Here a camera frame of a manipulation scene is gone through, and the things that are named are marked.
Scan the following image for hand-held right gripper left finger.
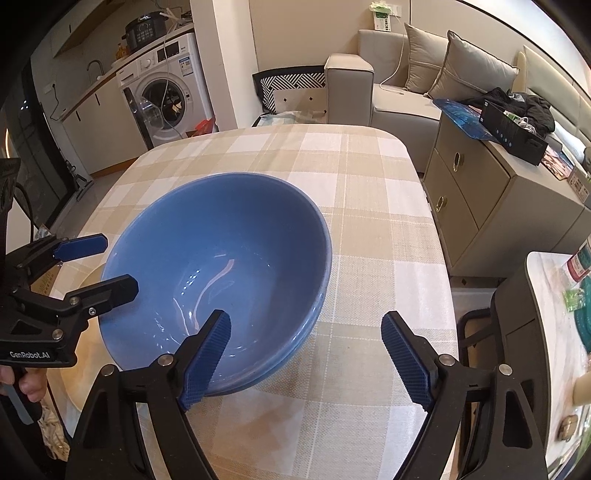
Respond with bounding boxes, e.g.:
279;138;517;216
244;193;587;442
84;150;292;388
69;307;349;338
65;309;232;480

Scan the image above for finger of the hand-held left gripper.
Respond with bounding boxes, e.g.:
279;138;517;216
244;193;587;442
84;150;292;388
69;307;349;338
7;233;109;284
27;274;139;325

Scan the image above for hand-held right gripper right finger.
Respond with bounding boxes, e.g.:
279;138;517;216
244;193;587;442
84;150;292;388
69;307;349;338
381;311;550;480

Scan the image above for beige plate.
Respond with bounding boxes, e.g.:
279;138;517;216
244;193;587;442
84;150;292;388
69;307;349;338
48;263;121;411

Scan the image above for person's left hand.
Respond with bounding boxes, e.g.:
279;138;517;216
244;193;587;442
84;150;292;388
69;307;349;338
0;368;49;402

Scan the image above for floral patterned cloth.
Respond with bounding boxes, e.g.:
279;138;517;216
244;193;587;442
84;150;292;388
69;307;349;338
37;401;70;462

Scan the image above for black framed glass door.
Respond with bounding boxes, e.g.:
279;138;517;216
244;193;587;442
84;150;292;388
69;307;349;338
0;60;75;222

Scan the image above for kitchen counter cabinet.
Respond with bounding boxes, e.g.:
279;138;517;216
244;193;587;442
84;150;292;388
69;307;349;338
60;60;153;176

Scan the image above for white marble table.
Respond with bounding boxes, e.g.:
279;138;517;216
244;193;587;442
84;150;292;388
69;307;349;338
526;251;591;457

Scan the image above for grey drawer cabinet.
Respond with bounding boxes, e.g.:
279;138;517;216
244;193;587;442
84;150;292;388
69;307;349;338
422;108;591;278

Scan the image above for red gift bag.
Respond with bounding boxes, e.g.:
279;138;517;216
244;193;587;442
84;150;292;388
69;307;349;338
187;117;218;139

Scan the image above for green snack wrapper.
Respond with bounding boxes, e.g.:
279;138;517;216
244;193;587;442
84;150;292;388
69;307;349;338
562;288;587;315

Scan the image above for teal plastic lid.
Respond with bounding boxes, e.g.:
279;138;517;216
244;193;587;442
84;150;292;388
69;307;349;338
575;277;591;354

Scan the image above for white washing machine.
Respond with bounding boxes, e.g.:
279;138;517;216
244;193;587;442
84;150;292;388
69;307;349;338
117;32;215;151

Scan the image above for clear plastic water bottle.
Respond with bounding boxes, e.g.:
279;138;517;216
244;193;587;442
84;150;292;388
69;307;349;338
567;240;591;283

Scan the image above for upper kitchen cabinet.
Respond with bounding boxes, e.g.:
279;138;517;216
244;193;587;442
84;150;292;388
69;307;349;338
51;0;139;58

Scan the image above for black pressure cooker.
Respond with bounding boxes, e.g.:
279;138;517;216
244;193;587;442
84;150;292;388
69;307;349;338
124;13;169;54

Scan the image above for green plaid cloth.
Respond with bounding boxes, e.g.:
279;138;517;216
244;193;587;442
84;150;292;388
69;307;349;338
252;110;324;130

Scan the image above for black storage box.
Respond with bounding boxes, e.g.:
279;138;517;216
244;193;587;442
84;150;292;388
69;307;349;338
480;99;549;166

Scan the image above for grey tissue box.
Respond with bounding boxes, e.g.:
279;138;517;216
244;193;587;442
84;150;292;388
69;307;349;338
567;164;591;201

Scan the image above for printed poster sheets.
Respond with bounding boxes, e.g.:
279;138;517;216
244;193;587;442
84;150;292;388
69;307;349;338
538;145;578;178

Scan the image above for blue printed mat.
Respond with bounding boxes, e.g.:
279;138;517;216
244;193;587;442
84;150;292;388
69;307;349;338
433;97;492;140

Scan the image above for grey sofa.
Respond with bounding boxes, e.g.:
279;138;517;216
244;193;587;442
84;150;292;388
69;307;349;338
323;28;591;153

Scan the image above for beige diamond print pillow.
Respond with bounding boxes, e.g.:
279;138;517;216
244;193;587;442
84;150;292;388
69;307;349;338
273;88;328;114

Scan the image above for black white patterned cushion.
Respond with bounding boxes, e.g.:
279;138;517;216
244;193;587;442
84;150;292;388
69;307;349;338
252;66;326;114

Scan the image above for black jacket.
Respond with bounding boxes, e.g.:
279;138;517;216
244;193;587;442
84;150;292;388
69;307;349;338
462;87;557;134

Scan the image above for grey cushion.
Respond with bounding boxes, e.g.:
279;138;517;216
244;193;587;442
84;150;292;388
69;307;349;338
425;30;520;102
404;22;451;95

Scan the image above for white charging cable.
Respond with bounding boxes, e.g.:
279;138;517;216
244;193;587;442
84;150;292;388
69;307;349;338
379;14;411;95

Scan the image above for green white wall packet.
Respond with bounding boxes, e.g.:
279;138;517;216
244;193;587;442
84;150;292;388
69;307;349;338
369;1;393;32

